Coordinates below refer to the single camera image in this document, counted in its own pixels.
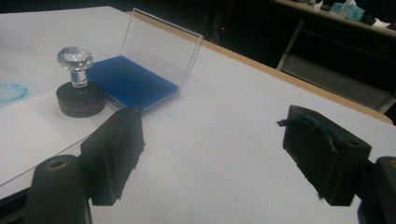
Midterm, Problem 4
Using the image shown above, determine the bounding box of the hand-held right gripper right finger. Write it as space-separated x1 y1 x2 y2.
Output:
276 105 373 207

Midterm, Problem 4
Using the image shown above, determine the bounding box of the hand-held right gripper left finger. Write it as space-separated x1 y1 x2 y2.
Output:
78 105 147 207

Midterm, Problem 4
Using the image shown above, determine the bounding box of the black stamp with crystal knob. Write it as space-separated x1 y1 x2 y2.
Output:
55 46 106 119

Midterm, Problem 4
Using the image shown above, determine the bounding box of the blue ink pad clear lid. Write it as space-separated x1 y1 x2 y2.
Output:
86 7 205 117

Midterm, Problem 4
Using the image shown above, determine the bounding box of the white paper sheet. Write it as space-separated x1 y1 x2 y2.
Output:
0 90 124 188

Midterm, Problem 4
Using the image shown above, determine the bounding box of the large white board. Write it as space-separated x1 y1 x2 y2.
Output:
0 6 396 224

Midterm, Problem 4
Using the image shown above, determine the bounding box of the teal crumpled cloth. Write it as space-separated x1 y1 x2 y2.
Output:
329 0 366 22

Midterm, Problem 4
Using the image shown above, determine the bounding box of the white metal table frame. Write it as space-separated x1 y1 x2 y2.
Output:
274 0 396 115

